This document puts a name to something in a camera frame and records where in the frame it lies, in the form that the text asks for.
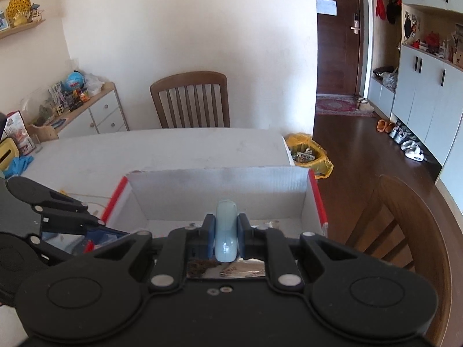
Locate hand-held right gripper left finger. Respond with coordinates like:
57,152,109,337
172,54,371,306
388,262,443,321
92,213,218,292

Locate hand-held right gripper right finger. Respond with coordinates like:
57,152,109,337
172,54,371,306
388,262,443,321
237,213,365,292

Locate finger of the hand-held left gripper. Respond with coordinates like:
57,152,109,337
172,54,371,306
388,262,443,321
26,234,95,267
5,176,106,235

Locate light green tape dispenser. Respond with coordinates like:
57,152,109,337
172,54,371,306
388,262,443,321
215,200,240,262

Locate silver snack packet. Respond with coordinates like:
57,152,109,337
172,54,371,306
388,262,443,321
186,256,268,280

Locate red cardboard box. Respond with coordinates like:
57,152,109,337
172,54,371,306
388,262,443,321
101,166,328,261

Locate blue cloth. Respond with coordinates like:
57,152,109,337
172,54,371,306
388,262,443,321
3,155,35,177

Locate yellow tissue box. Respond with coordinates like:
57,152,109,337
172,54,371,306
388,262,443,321
0,139,19,171

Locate wooden desktop rack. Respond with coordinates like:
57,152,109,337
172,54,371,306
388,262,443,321
27,115,71,141

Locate red and white printed box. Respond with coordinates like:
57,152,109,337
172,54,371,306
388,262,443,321
3,110,37,156

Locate white wooden sideboard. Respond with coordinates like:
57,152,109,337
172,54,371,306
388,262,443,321
27,81,130,140

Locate yellow trash bag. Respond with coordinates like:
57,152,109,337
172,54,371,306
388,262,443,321
284,132,334,180

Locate pile of small toys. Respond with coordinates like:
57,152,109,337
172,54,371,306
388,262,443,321
38,82,92,123

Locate blue globe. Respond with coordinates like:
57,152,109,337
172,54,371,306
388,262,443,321
61,70,86,93

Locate clear plastic bag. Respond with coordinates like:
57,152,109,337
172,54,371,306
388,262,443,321
83,73,104,97

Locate wooden chair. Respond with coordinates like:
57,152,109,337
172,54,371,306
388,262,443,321
150,71,231,129
343,174,453,347

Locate patterned red door rug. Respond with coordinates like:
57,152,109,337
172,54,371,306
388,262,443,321
315,94,377,118

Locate grey shoes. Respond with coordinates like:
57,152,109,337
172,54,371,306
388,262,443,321
388,122,414,146

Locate white sneakers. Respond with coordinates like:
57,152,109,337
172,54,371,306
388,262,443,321
399,140,426,162

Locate dark wooden door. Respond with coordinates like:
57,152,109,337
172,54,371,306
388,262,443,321
314,0,367,97

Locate black hanging bag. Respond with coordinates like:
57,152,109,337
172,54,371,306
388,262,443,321
386,0,401,25

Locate wooden wall shelf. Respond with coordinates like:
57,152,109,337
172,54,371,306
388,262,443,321
0,19,47,40

